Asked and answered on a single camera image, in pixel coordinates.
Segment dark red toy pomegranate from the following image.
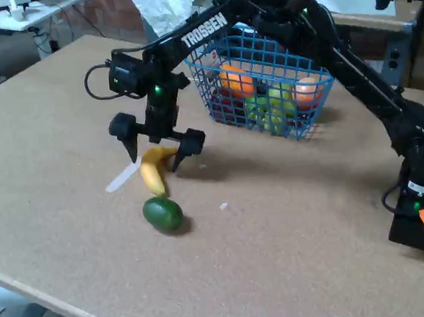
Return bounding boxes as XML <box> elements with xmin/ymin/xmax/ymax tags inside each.
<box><xmin>208</xmin><ymin>86</ymin><xmax>248</xmax><ymax>124</ymax></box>

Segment long white tape strip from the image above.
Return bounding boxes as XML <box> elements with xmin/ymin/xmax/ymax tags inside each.
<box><xmin>103</xmin><ymin>159</ymin><xmax>145</xmax><ymax>194</ymax></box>

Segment looped black camera cable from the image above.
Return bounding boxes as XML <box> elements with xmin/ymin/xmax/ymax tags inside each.
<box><xmin>83</xmin><ymin>61</ymin><xmax>120</xmax><ymax>102</ymax></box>

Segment black base cable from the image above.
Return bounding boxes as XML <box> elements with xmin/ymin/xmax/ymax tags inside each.
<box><xmin>380</xmin><ymin>183</ymin><xmax>411</xmax><ymax>220</ymax></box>

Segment wooden bench with metal leg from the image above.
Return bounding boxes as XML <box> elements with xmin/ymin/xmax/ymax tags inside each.
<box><xmin>330</xmin><ymin>4</ymin><xmax>424</xmax><ymax>94</ymax></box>

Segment white desk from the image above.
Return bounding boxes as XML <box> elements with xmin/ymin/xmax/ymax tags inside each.
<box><xmin>0</xmin><ymin>0</ymin><xmax>93</xmax><ymax>34</ymax></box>

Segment green toy grapes bunch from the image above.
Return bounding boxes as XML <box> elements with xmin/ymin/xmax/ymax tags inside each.
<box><xmin>242</xmin><ymin>81</ymin><xmax>299</xmax><ymax>137</ymax></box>

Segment blue wire basket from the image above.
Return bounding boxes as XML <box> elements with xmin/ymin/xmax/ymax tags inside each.
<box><xmin>181</xmin><ymin>15</ymin><xmax>341</xmax><ymax>149</ymax></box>

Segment round green toy fruit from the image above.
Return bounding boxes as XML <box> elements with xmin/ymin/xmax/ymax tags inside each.
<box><xmin>141</xmin><ymin>194</ymin><xmax>185</xmax><ymax>234</ymax></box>

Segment grey power outlet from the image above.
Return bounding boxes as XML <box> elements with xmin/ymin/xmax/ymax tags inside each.
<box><xmin>387</xmin><ymin>48</ymin><xmax>403</xmax><ymax>72</ymax></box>

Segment small black camera box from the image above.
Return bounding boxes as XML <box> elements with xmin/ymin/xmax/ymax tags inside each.
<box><xmin>107</xmin><ymin>49</ymin><xmax>148</xmax><ymax>100</ymax></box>

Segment yellow toy banana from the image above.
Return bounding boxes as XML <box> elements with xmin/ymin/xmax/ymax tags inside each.
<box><xmin>138</xmin><ymin>145</ymin><xmax>182</xmax><ymax>198</ymax></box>

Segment white crumpled sheet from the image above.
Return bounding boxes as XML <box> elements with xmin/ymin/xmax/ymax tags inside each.
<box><xmin>127</xmin><ymin>0</ymin><xmax>248</xmax><ymax>53</ymax></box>

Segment pink orange round toy fruit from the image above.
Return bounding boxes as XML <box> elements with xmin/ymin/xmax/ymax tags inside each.
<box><xmin>290</xmin><ymin>75</ymin><xmax>327</xmax><ymax>111</ymax></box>

